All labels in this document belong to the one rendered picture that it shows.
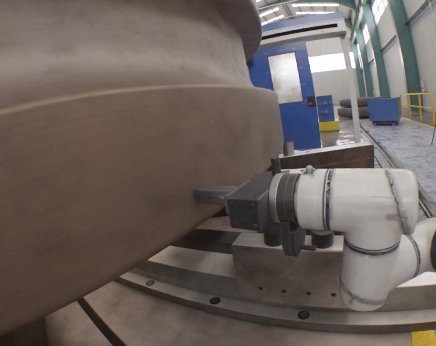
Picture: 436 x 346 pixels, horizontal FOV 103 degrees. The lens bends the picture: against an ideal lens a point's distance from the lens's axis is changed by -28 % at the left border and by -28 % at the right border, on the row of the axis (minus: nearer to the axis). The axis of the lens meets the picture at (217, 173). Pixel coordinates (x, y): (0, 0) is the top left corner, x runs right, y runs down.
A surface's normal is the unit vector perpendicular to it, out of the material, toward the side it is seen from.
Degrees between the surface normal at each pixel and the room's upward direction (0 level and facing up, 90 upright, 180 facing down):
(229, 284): 71
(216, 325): 0
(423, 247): 48
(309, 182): 37
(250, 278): 90
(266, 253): 90
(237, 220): 90
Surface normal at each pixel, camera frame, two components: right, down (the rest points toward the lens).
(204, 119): 0.82, -0.01
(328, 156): -0.07, 0.25
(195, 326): -0.17, -0.96
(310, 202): -0.58, -0.01
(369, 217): -0.55, 0.29
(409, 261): -0.05, -0.25
